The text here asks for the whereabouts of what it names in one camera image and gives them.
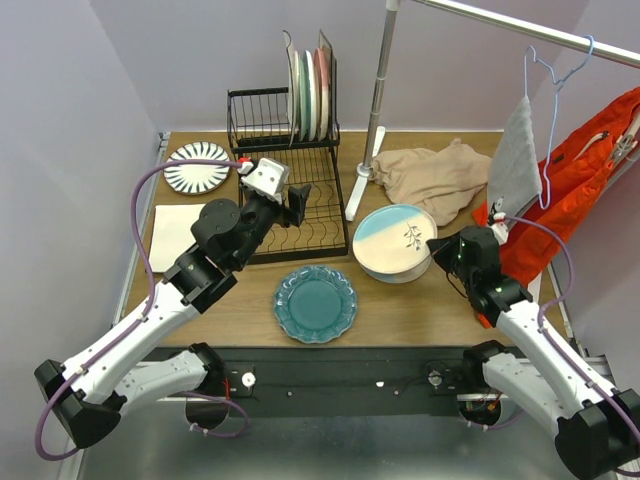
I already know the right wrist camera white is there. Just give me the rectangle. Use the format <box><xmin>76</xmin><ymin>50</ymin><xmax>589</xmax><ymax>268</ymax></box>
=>
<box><xmin>487</xmin><ymin>212</ymin><xmax>509</xmax><ymax>246</ymax></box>

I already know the silver clothes rack stand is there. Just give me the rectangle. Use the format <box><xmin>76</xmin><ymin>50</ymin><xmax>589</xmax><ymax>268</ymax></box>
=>
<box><xmin>345</xmin><ymin>0</ymin><xmax>639</xmax><ymax>221</ymax></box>

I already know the white blue striped plate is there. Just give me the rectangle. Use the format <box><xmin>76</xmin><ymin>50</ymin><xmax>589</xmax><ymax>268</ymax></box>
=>
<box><xmin>163</xmin><ymin>141</ymin><xmax>230</xmax><ymax>195</ymax></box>

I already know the large white black-rimmed plate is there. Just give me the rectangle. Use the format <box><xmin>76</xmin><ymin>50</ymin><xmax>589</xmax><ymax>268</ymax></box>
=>
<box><xmin>149</xmin><ymin>204</ymin><xmax>204</xmax><ymax>274</ymax></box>

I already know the black wire dish rack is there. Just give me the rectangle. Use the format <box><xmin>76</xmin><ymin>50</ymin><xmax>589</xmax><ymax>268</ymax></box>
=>
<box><xmin>227</xmin><ymin>58</ymin><xmax>349</xmax><ymax>265</ymax></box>

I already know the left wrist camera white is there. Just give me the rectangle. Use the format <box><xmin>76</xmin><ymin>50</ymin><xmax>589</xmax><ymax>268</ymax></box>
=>
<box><xmin>238</xmin><ymin>157</ymin><xmax>290</xmax><ymax>205</ymax></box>

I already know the aluminium rail frame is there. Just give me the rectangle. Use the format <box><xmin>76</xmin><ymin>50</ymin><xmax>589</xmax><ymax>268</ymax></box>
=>
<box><xmin>54</xmin><ymin>131</ymin><xmax>640</xmax><ymax>480</ymax></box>

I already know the grey cloth on hanger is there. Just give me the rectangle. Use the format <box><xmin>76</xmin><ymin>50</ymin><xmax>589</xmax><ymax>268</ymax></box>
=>
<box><xmin>487</xmin><ymin>96</ymin><xmax>542</xmax><ymax>216</ymax></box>

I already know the orange garment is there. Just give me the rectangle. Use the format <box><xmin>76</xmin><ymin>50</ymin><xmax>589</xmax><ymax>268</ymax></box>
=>
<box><xmin>471</xmin><ymin>87</ymin><xmax>640</xmax><ymax>329</ymax></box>

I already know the mint green plate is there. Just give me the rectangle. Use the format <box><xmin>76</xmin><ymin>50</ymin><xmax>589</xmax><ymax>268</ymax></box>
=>
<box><xmin>298</xmin><ymin>52</ymin><xmax>310</xmax><ymax>141</ymax></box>

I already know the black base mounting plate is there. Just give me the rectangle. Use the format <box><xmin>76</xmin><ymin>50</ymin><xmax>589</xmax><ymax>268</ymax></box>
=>
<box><xmin>216</xmin><ymin>346</ymin><xmax>498</xmax><ymax>417</ymax></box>

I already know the beige cloth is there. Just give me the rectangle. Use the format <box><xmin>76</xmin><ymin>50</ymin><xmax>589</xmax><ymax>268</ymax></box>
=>
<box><xmin>371</xmin><ymin>138</ymin><xmax>491</xmax><ymax>227</ymax></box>

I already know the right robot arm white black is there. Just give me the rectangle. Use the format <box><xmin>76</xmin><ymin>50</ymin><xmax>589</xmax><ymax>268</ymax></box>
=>
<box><xmin>426</xmin><ymin>226</ymin><xmax>639</xmax><ymax>479</ymax></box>

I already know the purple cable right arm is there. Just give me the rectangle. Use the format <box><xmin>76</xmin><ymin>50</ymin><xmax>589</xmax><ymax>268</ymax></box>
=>
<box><xmin>499</xmin><ymin>214</ymin><xmax>640</xmax><ymax>477</ymax></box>

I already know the blue wire hanger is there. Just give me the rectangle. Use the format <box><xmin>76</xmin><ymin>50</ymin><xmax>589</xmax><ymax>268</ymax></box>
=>
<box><xmin>523</xmin><ymin>35</ymin><xmax>595</xmax><ymax>210</ymax></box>

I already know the cream blue leaf plate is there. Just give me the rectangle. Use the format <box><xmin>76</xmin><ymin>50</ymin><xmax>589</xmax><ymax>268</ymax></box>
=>
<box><xmin>360</xmin><ymin>249</ymin><xmax>431</xmax><ymax>284</ymax></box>

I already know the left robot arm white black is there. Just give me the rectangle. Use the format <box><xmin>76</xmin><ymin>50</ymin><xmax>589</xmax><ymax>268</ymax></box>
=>
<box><xmin>34</xmin><ymin>185</ymin><xmax>311</xmax><ymax>449</ymax></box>

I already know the pink plate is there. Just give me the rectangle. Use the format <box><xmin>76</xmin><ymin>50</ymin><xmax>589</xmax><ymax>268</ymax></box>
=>
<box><xmin>314</xmin><ymin>48</ymin><xmax>330</xmax><ymax>140</ymax></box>

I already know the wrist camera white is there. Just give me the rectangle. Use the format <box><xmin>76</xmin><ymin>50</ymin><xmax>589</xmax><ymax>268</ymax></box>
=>
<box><xmin>238</xmin><ymin>157</ymin><xmax>290</xmax><ymax>205</ymax></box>
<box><xmin>487</xmin><ymin>212</ymin><xmax>509</xmax><ymax>246</ymax></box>

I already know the teal scalloped plate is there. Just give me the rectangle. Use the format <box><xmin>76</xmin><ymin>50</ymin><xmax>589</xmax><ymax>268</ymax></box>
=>
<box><xmin>273</xmin><ymin>265</ymin><xmax>358</xmax><ymax>345</ymax></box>

